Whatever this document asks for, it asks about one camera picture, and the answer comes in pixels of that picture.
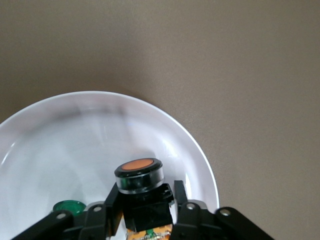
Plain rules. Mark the green push button switch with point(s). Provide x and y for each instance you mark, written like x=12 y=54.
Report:
x=68 y=206

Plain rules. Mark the orange push button switch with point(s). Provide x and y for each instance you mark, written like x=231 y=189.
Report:
x=137 y=165

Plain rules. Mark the brown table mat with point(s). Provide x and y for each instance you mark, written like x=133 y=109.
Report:
x=225 y=50

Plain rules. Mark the pale pink round plate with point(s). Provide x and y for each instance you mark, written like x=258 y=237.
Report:
x=75 y=150

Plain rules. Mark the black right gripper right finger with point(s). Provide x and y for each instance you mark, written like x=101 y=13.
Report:
x=190 y=220

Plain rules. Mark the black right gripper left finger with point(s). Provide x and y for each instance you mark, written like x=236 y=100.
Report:
x=96 y=220

